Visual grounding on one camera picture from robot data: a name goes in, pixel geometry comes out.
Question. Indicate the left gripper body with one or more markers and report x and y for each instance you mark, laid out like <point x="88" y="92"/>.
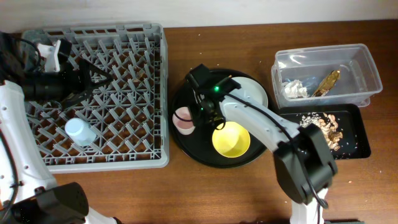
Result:
<point x="38" y="89"/>

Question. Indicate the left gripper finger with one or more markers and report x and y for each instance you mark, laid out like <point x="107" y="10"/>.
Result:
<point x="86" y="69"/>
<point x="73" y="96"/>

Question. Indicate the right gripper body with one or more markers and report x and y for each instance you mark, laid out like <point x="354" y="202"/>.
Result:
<point x="202" y="113"/>

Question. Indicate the pink cup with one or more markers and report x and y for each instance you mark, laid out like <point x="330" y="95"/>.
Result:
<point x="183" y="121"/>

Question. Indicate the yellow bowl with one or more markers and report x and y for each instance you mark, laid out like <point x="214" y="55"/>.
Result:
<point x="231" y="140"/>

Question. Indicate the light blue cup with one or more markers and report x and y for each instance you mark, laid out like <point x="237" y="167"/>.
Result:
<point x="79" y="131"/>

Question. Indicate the white napkin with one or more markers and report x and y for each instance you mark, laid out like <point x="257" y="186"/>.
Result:
<point x="294" y="89"/>

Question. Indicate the food scraps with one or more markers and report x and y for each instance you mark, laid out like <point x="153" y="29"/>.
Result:
<point x="328" y="125"/>

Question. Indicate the gold snack wrapper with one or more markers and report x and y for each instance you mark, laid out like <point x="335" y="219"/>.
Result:
<point x="327" y="84"/>

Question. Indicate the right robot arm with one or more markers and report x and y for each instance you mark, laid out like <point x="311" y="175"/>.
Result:
<point x="303" y="162"/>

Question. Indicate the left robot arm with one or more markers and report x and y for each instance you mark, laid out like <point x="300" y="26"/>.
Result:
<point x="29" y="192"/>

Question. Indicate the grey dishwasher rack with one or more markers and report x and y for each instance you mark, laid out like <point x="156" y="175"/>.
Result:
<point x="128" y="116"/>

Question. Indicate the round black tray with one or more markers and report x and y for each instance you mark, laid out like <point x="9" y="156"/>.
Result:
<point x="198" y="145"/>

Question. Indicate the grey plate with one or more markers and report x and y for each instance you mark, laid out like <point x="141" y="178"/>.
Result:
<point x="256" y="90"/>

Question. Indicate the black rectangular tray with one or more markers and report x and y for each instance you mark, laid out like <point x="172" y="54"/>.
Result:
<point x="355" y="144"/>

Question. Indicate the clear plastic bin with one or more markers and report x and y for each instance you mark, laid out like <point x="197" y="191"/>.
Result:
<point x="359" y="77"/>

